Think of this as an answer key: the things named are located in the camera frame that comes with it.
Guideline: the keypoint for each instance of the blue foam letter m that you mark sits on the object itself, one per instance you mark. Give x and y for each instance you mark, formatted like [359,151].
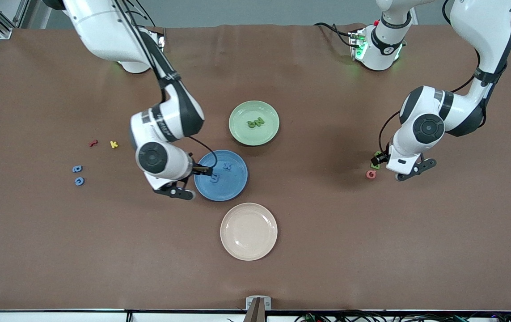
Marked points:
[215,178]

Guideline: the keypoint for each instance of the pink foam letter Q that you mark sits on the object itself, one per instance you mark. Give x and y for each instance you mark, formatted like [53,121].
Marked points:
[371,174]

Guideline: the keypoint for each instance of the grey metal mount bracket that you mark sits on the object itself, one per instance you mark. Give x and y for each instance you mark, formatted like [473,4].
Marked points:
[249,304]

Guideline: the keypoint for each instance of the cream plate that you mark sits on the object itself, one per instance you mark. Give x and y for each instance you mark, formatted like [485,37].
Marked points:
[248,231]

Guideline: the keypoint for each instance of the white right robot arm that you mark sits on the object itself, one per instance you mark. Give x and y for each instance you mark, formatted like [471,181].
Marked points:
[103,31]

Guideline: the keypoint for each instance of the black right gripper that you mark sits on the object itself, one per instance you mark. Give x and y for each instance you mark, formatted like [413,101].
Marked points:
[200,170]

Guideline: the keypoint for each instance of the green foam capital N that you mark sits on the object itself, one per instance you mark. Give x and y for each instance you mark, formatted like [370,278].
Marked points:
[260,121]

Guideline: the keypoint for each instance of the pale green plate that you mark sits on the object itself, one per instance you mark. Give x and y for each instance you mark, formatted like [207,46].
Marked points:
[246,134]

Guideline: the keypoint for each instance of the blue plate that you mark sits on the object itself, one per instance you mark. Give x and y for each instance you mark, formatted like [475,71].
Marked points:
[228,188]

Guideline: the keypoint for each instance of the green foam letter P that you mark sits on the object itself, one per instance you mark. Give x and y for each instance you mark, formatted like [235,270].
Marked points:
[252,123]

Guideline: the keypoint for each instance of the blue foam letter a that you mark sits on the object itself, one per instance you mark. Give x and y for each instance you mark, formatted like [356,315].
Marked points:
[77,169]

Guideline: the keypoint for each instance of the brown table cover sheet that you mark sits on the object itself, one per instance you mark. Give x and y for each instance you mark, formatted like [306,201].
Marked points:
[371,268]

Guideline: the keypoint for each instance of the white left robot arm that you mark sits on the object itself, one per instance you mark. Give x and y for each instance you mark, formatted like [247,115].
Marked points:
[483,22]

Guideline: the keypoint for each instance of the camera mount post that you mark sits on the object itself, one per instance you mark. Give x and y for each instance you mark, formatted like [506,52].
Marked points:
[255,314]

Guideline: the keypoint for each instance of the blue foam letter e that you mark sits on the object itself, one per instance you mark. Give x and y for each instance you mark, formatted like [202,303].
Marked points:
[79,181]

